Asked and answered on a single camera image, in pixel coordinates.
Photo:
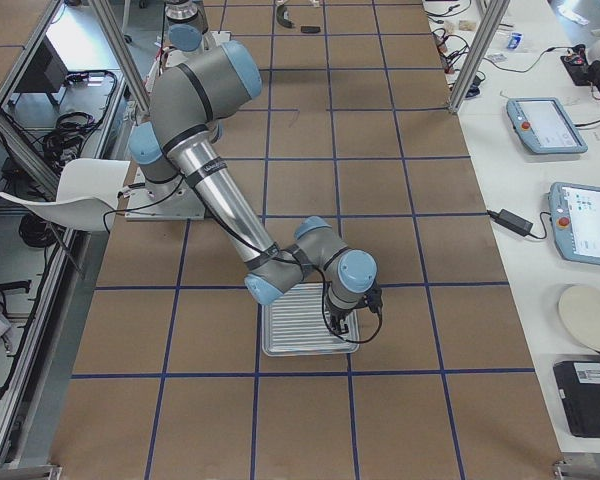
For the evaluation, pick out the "far teach pendant tablet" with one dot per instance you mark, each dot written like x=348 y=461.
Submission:
x=544 y=127

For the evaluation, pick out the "white round plate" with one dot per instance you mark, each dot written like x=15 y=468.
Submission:
x=579 y=311

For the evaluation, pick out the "olive curved brake shoe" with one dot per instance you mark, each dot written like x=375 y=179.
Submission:
x=283 y=18

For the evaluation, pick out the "white chair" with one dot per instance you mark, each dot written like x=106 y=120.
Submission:
x=86 y=195

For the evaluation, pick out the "black power adapter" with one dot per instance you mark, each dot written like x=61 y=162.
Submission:
x=511 y=222

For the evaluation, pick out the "near teach pendant tablet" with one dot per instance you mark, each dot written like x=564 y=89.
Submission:
x=575 y=220

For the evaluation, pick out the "teach pendant tablet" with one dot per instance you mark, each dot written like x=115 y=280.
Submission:
x=544 y=127
x=575 y=220

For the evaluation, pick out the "aluminium frame post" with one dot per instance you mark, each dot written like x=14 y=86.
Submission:
x=482 y=40

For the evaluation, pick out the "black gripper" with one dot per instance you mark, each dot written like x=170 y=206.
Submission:
x=337 y=316

